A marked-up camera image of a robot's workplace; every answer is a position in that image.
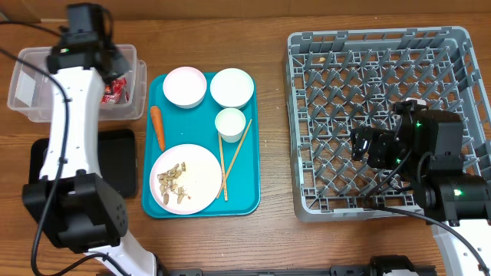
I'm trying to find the red snack wrapper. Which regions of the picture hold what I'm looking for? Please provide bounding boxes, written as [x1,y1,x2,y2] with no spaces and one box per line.
[101,77,129,104]

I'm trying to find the orange carrot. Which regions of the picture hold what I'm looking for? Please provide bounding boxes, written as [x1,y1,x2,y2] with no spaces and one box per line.
[150,106,166,152]

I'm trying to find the white cup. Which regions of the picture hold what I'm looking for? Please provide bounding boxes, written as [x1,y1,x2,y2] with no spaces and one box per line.
[215,108,246,143]

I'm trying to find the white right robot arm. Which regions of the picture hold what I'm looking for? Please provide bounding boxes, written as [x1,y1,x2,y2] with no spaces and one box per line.
[350,108,490,275]

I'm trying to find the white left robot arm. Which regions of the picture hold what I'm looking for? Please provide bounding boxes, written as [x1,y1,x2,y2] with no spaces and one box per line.
[22,3,166,275]

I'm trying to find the grey dishwasher rack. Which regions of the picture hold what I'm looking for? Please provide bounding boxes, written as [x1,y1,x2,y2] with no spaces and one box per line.
[285,27,490,222]

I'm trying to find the pink bowl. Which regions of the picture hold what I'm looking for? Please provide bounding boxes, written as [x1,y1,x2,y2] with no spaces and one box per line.
[163,67,207,109]

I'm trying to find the clear plastic bin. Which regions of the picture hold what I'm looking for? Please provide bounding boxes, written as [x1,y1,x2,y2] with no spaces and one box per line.
[7,44,147,123]

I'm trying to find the black tray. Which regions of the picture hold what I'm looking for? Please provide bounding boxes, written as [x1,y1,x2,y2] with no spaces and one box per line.
[28,129,138,199]

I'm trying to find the white bowl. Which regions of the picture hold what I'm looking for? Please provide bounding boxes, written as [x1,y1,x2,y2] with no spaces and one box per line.
[209,68,255,109]

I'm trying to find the peanut shell scraps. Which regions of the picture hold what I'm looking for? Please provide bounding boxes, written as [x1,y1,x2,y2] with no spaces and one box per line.
[157,162,191,205]

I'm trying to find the teal serving tray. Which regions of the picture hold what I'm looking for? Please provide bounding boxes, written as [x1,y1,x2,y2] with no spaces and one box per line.
[141,74,261,219]

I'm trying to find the pink plate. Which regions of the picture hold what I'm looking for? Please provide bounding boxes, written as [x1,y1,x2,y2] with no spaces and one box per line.
[149,144,222,215]

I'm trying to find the wooden chopstick left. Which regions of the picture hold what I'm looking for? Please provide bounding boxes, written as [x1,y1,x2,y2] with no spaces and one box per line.
[216,134,228,202]

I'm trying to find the wooden chopstick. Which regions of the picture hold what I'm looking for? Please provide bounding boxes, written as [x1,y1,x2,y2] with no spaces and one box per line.
[216,134,228,202]
[217,119,252,202]

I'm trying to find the wooden chopstick right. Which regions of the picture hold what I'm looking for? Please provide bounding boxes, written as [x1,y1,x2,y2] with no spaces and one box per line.
[217,119,252,202]

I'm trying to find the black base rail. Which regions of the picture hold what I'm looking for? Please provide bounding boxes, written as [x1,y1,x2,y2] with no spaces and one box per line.
[157,255,437,276]

